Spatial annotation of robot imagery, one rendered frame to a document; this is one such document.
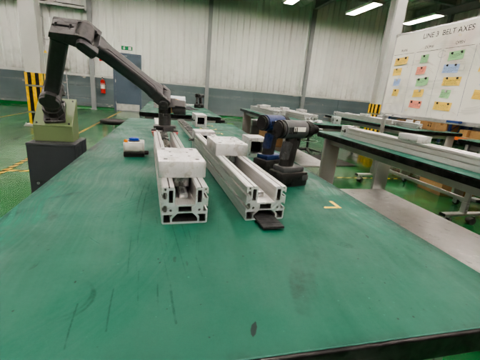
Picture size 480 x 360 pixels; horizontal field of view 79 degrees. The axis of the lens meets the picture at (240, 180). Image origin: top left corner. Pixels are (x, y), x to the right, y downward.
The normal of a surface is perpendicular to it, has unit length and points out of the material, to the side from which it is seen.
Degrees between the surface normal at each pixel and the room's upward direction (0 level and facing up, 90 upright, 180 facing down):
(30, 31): 90
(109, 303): 0
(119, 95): 90
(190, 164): 90
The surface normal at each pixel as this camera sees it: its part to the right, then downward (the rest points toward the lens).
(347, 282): 0.09, -0.95
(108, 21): 0.22, 0.29
